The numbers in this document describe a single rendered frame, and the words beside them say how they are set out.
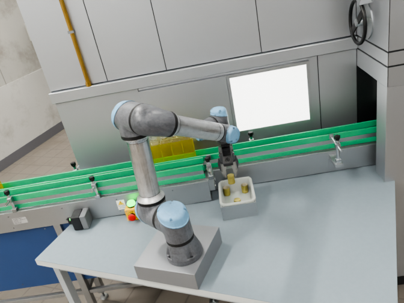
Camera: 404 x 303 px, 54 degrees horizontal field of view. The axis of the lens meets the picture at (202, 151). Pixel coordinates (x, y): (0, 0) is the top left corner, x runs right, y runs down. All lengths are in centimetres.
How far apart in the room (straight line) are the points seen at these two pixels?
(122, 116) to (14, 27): 434
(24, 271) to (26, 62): 360
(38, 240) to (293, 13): 182
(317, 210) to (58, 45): 152
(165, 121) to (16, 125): 426
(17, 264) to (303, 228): 165
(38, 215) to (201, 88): 111
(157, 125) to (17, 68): 436
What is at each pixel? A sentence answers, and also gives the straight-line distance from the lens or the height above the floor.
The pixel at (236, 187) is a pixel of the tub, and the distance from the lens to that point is 210.
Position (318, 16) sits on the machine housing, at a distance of 215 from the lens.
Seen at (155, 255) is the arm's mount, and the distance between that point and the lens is 174.
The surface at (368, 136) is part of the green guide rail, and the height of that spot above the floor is 92.
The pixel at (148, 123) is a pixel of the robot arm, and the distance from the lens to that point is 139.
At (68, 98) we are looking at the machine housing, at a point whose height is 135.
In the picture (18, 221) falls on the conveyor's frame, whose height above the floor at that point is 82.
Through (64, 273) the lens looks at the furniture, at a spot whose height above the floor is 62.
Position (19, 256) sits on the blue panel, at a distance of 258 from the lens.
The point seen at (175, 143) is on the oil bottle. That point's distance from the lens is 208.
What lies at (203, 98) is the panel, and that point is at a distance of 214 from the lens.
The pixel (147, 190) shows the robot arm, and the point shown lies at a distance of 160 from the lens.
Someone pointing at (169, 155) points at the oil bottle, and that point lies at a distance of 211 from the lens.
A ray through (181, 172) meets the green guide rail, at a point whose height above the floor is 94.
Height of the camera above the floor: 192
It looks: 27 degrees down
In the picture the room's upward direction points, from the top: 12 degrees counter-clockwise
